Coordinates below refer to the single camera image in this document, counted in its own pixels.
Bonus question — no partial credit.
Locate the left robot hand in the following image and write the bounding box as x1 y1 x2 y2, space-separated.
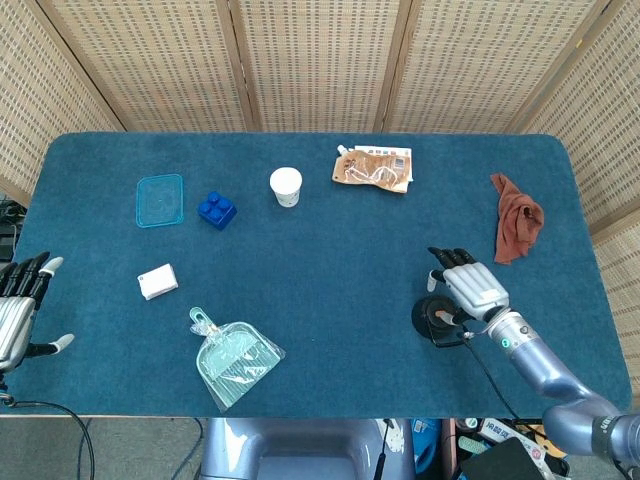
0 251 76 374

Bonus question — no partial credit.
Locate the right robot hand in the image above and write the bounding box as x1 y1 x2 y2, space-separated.
427 246 511 325

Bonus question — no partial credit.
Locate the black round object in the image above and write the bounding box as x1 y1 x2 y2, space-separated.
411 294 472 349

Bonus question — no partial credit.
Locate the clear blue plastic lid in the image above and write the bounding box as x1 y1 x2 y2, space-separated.
135 173 185 229

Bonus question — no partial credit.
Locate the brown cloth rag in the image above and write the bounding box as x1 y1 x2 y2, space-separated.
489 172 545 266

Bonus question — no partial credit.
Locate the white wrapped soap bar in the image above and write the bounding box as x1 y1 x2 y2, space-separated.
136 263 179 301

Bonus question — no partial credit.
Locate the blue table cloth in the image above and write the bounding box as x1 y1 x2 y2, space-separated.
0 131 634 419

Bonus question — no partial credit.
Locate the white printed box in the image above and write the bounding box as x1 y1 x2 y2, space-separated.
478 418 551 464

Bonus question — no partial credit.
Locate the brown spout pouch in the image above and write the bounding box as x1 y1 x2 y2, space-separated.
332 144 412 194

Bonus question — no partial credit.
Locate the blue package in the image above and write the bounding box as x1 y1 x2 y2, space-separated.
411 418 444 475

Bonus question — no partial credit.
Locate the black box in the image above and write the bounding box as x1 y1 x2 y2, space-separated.
458 436 547 480

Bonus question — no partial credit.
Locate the teal dustpan in bag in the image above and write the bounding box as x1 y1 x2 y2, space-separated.
188 319 287 414

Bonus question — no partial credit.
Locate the white paper cup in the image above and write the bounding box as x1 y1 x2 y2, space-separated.
269 167 304 208

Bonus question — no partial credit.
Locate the mint green dustpan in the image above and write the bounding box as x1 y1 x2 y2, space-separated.
189 307 275 410

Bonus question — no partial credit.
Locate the blue toy building block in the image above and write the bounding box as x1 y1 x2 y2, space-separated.
197 191 238 231

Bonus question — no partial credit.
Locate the blue-grey robot torso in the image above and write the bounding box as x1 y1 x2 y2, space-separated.
199 417 417 480

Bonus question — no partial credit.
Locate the black right hand cable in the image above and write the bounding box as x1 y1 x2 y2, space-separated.
459 329 524 420

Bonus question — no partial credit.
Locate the black floor cable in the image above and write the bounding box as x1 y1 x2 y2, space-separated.
0 398 97 480

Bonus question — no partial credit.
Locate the thin blue-grey floor cable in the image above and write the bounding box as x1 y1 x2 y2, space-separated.
172 417 205 480

